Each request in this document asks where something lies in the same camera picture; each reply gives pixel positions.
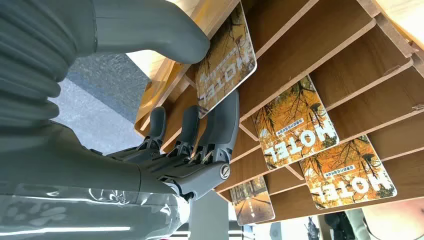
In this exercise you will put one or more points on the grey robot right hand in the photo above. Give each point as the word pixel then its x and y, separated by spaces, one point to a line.
pixel 82 172

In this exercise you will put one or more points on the wooden slotted card organizer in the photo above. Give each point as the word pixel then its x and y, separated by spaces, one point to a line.
pixel 348 49

